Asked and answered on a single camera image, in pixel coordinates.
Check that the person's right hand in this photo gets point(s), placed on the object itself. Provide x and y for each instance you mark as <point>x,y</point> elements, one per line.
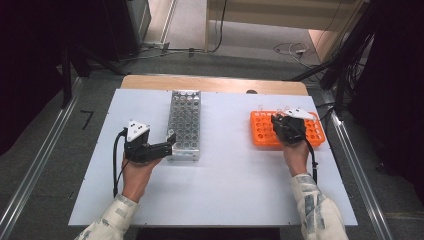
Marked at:
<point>296,158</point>

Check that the black metal stand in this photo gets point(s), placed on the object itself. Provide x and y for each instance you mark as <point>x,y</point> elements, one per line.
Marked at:
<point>66,80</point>

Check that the wooden table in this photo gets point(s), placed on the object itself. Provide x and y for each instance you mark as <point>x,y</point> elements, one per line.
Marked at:
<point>213,84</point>

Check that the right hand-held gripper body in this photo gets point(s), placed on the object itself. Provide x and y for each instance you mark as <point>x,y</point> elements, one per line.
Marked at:
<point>293,131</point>

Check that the white board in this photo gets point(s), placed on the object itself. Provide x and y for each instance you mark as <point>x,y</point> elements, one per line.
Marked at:
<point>226,186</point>

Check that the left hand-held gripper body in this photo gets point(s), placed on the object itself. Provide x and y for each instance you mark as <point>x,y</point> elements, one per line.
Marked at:
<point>138,150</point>

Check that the clear test tube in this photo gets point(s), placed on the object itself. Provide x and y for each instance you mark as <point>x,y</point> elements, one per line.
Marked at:
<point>280,110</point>
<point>261,108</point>

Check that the silver metal test tube rack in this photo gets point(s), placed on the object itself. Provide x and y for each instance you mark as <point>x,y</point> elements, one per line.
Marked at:
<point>183,125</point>

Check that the aluminium floor rail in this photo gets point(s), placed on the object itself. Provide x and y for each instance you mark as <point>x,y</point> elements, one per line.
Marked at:
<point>363,193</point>
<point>36,166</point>

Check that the grey power strip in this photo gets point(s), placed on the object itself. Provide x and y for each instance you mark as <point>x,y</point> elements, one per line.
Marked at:
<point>155,45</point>

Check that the orange plastic test tube rack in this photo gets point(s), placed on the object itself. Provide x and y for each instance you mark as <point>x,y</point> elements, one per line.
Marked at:
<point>263,130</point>

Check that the black cabinet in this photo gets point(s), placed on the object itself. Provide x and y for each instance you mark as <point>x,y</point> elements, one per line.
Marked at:
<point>123,26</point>

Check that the person's left hand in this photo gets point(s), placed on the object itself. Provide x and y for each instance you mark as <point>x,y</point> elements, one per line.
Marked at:
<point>138,180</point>

